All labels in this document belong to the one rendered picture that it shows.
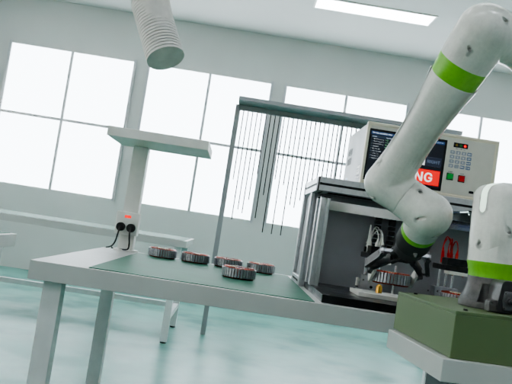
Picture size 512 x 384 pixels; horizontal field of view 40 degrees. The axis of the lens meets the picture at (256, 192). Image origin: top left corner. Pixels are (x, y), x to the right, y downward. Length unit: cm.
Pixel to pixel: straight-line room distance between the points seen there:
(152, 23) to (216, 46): 579
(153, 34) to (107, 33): 598
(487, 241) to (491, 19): 47
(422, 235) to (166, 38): 160
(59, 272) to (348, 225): 100
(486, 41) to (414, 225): 46
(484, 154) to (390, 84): 655
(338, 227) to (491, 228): 105
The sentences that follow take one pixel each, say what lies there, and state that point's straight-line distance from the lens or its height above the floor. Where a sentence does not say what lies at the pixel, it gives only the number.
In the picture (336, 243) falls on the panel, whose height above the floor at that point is 91.
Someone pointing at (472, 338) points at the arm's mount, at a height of 79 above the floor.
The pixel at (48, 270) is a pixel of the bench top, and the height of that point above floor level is 73.
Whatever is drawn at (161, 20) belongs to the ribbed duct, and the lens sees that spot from 302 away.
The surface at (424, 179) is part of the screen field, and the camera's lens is 233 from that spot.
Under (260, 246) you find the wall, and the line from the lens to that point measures 852.
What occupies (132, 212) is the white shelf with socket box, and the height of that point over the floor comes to 91.
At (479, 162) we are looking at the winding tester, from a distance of 239.
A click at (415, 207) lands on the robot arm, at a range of 169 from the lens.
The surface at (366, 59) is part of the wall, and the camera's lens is 890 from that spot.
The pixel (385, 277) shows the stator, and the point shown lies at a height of 84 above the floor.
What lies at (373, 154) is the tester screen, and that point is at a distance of 229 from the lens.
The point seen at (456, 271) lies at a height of 88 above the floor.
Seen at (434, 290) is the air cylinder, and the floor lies 81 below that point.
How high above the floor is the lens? 92
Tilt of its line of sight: 3 degrees up
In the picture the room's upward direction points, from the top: 9 degrees clockwise
